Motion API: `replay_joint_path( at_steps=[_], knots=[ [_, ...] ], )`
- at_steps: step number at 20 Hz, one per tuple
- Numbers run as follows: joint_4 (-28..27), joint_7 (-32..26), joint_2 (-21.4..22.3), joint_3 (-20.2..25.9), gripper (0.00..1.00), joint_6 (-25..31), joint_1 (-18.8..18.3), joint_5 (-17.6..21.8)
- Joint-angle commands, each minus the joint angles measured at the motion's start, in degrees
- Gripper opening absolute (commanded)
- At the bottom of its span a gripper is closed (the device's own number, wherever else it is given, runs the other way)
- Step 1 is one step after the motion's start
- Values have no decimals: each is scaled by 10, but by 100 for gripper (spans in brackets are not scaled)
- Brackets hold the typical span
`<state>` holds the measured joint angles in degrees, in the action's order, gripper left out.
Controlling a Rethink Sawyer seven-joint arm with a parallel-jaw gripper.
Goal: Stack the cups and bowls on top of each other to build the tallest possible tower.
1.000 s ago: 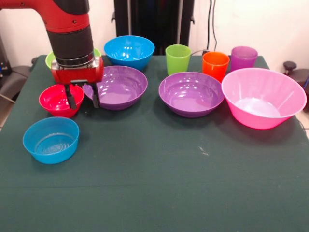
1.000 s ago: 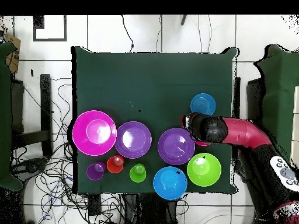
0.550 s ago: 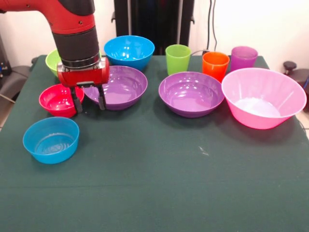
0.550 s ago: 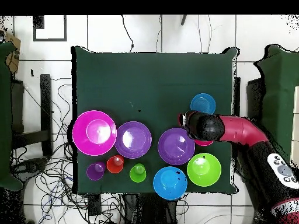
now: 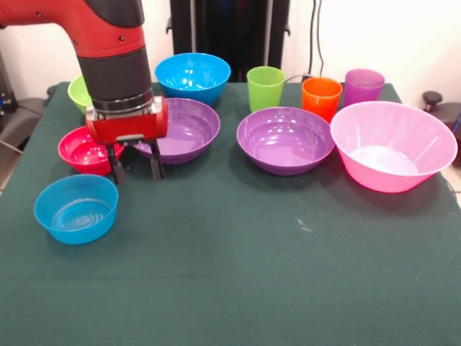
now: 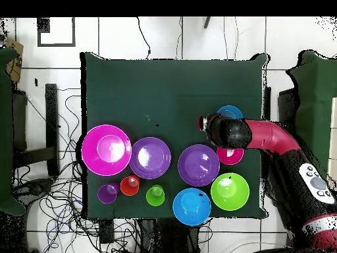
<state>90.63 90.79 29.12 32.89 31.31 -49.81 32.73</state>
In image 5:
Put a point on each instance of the purple plastic bowl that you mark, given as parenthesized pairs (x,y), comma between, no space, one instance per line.
(284,140)
(191,129)

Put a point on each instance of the blue ribbed small bowl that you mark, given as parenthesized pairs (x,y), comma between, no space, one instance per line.
(75,216)

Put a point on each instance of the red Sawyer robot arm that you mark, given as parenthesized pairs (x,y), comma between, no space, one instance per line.
(108,36)

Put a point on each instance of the red plastic bowl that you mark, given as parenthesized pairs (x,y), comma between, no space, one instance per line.
(77,153)

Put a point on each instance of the pink plastic bowl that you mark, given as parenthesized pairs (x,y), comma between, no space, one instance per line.
(389,144)

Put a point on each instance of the purple plastic cup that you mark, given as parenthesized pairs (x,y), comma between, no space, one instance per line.
(363,88)

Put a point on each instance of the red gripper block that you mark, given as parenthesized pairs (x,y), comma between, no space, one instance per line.
(126,126)

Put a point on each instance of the dark green tablecloth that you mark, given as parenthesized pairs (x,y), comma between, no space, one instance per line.
(230,270)

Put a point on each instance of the green plastic cup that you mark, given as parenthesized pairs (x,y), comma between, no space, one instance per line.
(266,90)

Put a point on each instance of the small black table clamp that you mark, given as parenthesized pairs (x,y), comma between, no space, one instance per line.
(52,90)

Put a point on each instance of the orange plastic cup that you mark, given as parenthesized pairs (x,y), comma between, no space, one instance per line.
(321,97)

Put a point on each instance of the black round knob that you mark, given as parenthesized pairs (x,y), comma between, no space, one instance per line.
(432,98)

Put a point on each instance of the blue deep plastic bowl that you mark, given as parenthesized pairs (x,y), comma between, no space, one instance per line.
(192,75)

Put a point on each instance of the black equipment box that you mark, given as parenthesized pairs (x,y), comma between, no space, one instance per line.
(5,93)

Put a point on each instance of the green plastic bowl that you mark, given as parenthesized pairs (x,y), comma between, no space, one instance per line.
(79,93)

